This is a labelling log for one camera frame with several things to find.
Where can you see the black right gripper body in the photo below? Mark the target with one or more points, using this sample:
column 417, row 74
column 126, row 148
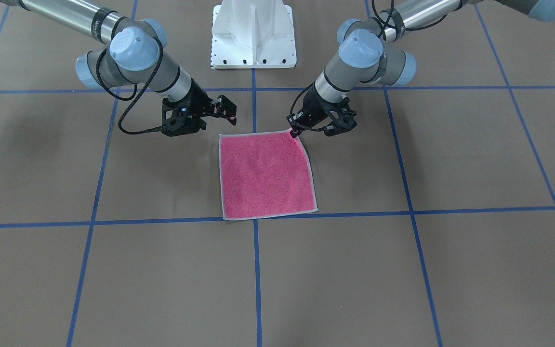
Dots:
column 200, row 102

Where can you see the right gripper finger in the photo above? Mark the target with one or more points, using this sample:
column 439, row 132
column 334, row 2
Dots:
column 196, row 124
column 223, row 108

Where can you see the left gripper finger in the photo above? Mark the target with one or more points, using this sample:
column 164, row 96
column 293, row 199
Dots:
column 297, row 127
column 342, row 121

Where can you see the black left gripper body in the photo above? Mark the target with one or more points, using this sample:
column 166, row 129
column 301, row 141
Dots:
column 315, row 105

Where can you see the pink towel with grey hem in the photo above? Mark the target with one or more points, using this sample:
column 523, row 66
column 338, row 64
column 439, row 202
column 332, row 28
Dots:
column 265, row 175

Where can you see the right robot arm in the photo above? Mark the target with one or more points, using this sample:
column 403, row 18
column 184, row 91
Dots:
column 133, row 55

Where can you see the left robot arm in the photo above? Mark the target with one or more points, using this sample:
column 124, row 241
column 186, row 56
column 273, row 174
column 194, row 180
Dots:
column 365, row 55

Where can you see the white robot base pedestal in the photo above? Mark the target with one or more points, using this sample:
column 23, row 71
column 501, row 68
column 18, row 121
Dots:
column 252, row 34

